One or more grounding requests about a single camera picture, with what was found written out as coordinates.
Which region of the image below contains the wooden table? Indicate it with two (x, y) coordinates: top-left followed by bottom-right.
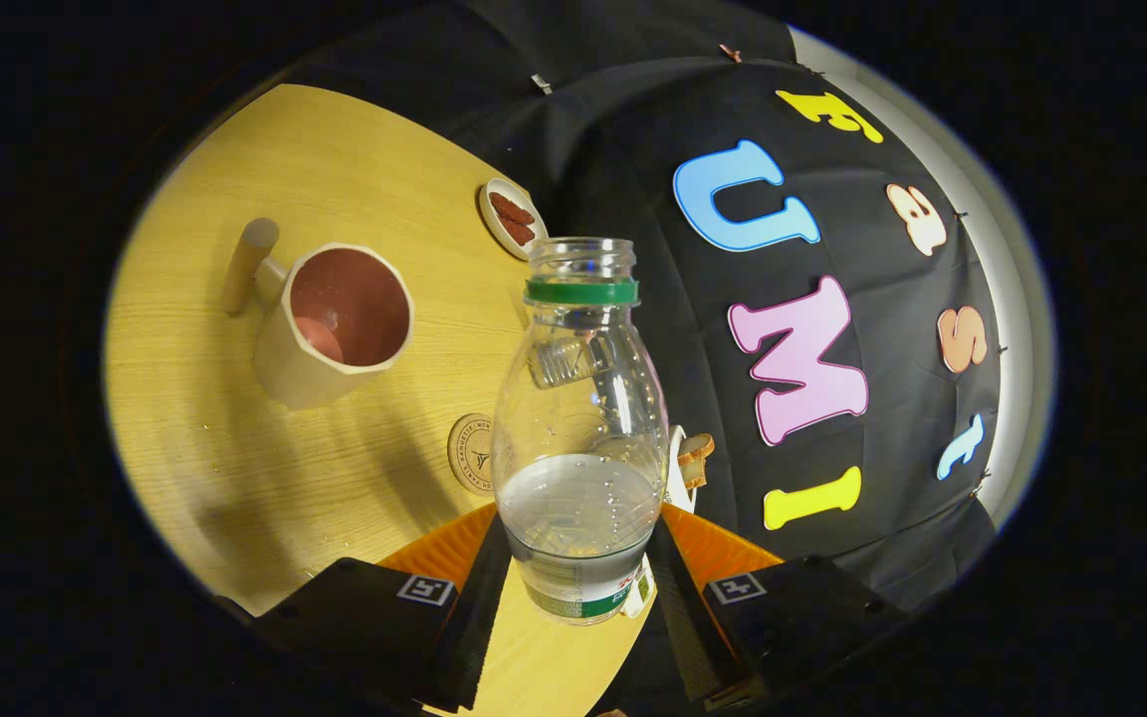
(104, 84), (659, 717)

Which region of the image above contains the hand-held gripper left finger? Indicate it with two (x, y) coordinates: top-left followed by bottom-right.
(225, 503), (513, 713)

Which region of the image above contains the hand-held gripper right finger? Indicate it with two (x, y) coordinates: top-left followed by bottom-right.
(645, 503), (908, 713)

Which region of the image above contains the round cork coaster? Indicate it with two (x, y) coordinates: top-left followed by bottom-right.
(447, 413), (497, 497)

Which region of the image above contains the white round plate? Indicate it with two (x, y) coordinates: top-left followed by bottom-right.
(478, 177), (549, 262)

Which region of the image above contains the white toaster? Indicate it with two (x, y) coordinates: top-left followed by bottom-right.
(663, 425), (699, 514)

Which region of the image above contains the beige cup with handle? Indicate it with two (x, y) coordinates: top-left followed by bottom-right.
(221, 217), (416, 411)

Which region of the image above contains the clear plastic juice bottle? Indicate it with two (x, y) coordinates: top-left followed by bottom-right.
(491, 237), (671, 626)

